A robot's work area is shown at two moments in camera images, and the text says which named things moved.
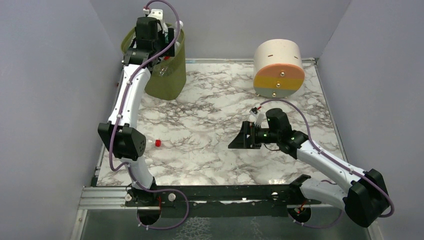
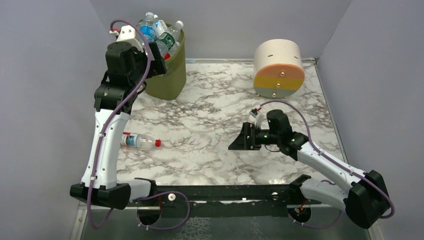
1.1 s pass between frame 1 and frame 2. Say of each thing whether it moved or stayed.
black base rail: stayed
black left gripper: moved
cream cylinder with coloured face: stayed
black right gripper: stayed
